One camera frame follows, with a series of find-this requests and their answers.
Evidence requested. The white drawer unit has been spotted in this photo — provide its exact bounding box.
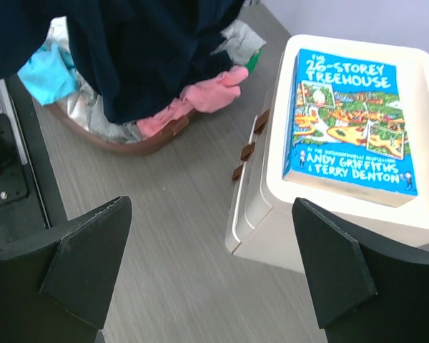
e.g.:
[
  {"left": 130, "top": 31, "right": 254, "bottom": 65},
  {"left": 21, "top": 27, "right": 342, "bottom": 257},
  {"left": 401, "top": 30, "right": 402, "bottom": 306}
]
[{"left": 225, "top": 34, "right": 429, "bottom": 272}]

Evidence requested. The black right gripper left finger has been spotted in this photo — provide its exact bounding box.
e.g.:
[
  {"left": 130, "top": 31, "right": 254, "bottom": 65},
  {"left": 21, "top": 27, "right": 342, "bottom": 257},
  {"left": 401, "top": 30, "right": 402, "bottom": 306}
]
[{"left": 0, "top": 196, "right": 132, "bottom": 342}]

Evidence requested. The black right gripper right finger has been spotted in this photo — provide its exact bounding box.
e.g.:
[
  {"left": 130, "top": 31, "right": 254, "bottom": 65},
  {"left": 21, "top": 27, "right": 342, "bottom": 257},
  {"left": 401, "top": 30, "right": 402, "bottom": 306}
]
[{"left": 292, "top": 198, "right": 429, "bottom": 342}]

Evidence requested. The grey cloth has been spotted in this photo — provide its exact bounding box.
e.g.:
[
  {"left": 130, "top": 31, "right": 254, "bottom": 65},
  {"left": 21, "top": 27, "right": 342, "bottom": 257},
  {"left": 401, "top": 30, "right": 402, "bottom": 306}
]
[{"left": 213, "top": 19, "right": 266, "bottom": 66}]

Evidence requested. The pink cloth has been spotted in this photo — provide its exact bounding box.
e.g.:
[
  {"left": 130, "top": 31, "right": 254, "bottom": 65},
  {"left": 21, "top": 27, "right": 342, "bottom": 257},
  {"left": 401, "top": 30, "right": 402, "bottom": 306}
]
[{"left": 137, "top": 66, "right": 249, "bottom": 138}]

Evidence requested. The light blue cloth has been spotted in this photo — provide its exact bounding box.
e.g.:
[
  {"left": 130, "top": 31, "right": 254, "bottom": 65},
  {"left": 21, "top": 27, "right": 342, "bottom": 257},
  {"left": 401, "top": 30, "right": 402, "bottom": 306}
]
[{"left": 17, "top": 41, "right": 79, "bottom": 106}]

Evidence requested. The navy blue t shirt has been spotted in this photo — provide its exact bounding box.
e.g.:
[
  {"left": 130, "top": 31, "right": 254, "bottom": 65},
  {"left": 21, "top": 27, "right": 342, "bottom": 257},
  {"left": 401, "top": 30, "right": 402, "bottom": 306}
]
[{"left": 0, "top": 1, "right": 243, "bottom": 124}]

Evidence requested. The green cloth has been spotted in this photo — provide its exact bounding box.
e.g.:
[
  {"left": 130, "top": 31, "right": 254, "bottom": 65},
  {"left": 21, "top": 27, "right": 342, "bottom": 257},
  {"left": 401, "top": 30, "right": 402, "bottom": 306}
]
[{"left": 245, "top": 49, "right": 262, "bottom": 74}]

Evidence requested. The blue treehouse paperback book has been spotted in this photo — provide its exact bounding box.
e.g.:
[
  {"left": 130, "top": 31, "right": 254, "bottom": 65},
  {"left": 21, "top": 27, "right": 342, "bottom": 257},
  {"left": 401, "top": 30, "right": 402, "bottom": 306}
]
[{"left": 282, "top": 49, "right": 418, "bottom": 207}]

